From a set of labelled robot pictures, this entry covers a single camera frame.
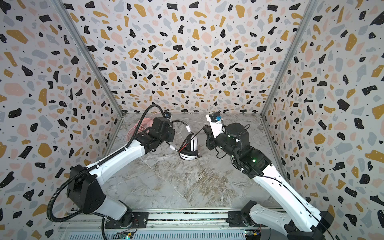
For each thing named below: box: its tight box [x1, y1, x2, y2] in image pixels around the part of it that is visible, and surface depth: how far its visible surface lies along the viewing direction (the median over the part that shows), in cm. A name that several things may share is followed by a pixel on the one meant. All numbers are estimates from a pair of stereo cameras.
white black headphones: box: [165, 120, 202, 161], surface depth 78 cm
